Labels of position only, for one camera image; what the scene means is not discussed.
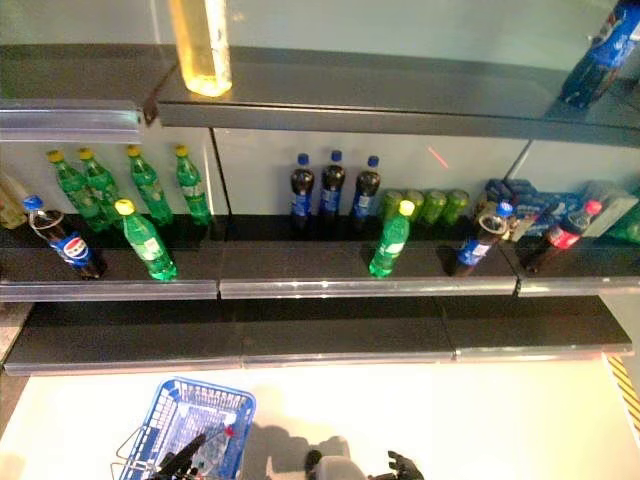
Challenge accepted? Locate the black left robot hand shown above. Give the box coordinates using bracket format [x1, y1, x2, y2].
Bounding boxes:
[159, 433, 207, 480]

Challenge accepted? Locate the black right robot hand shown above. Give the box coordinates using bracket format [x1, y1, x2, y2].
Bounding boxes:
[387, 449, 425, 480]

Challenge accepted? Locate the clear water bottle red cap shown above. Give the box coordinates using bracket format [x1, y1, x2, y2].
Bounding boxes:
[192, 423, 237, 476]

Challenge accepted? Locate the blue plastic shopping basket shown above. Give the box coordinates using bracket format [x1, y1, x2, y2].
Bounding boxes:
[110, 377, 257, 480]

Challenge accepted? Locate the silver right robot leg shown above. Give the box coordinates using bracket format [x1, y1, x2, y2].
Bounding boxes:
[305, 448, 365, 480]

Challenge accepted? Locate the black store shelf board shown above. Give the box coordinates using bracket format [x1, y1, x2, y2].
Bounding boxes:
[2, 295, 636, 377]
[0, 212, 640, 302]
[0, 43, 640, 150]

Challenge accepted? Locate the yellow black hazard tape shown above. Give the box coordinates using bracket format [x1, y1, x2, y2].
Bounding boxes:
[607, 354, 640, 436]

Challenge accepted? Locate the Coca-Cola bottle red label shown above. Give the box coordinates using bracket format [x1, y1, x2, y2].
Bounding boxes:
[519, 199, 604, 274]

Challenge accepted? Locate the blue Oreo cookie box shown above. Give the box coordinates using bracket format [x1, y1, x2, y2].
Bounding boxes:
[504, 178, 539, 201]
[483, 178, 516, 216]

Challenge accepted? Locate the blue Oreo box cone picture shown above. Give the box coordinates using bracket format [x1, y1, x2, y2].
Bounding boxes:
[509, 192, 591, 236]

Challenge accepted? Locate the white grey snack box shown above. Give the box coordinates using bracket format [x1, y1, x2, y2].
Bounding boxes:
[582, 182, 640, 239]

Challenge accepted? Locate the large yellow tea bottle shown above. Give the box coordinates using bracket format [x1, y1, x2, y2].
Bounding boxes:
[168, 0, 234, 97]

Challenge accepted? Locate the large Pepsi cola bottle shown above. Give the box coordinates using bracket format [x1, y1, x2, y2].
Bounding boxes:
[558, 0, 640, 110]

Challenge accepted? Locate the clear plastic price rail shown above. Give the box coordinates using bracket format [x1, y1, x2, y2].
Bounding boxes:
[218, 277, 520, 300]
[517, 274, 640, 299]
[0, 98, 145, 145]
[0, 278, 220, 302]

